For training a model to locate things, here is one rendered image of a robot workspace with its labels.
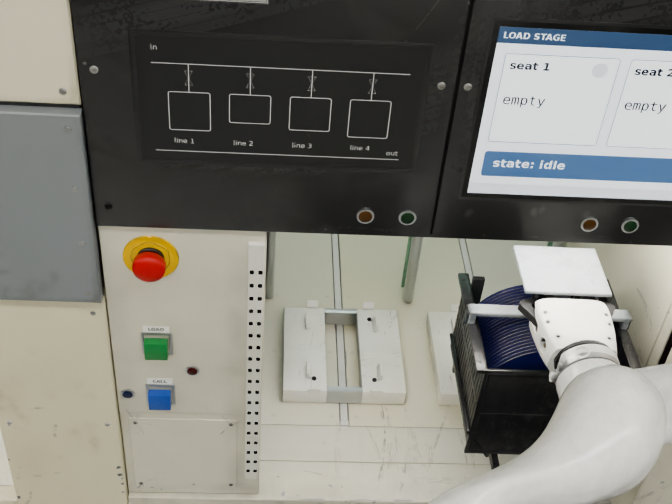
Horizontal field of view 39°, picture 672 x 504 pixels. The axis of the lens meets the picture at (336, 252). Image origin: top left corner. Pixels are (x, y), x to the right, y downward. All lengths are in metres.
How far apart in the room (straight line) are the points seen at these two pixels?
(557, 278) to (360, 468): 0.47
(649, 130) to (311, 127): 0.38
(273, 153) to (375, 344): 0.72
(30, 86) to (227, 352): 0.45
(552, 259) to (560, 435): 0.62
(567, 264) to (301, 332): 0.56
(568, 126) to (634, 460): 0.43
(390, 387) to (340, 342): 0.16
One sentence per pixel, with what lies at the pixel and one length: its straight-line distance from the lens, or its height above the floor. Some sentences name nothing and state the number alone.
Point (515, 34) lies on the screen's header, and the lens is 1.01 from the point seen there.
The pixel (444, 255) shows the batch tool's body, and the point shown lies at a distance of 1.97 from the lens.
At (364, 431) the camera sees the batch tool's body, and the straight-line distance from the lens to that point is 1.61.
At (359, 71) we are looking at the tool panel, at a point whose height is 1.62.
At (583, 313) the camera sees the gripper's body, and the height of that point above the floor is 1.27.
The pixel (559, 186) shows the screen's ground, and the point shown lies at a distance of 1.13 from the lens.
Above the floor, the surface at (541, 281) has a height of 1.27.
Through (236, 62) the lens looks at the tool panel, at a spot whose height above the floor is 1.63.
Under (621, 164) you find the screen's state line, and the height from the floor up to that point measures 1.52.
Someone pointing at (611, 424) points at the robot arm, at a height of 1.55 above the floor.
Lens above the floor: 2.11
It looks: 40 degrees down
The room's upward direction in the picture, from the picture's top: 5 degrees clockwise
